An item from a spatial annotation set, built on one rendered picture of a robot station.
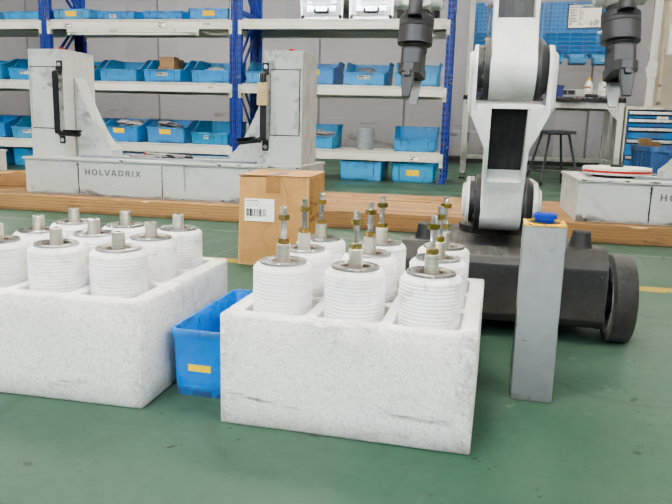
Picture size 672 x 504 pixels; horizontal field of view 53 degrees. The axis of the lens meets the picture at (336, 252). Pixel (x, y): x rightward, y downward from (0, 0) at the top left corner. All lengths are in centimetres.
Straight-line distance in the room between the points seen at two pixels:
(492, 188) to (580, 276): 33
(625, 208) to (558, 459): 219
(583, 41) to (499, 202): 547
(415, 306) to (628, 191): 223
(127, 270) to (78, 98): 270
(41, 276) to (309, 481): 58
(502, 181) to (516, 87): 24
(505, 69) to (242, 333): 90
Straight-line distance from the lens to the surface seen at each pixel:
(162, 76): 634
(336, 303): 103
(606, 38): 175
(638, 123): 657
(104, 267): 117
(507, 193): 174
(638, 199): 317
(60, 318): 120
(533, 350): 123
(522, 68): 163
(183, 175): 338
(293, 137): 325
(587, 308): 158
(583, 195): 313
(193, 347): 119
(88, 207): 354
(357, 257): 104
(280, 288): 104
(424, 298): 100
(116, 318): 115
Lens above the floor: 47
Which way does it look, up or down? 11 degrees down
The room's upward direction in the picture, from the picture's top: 2 degrees clockwise
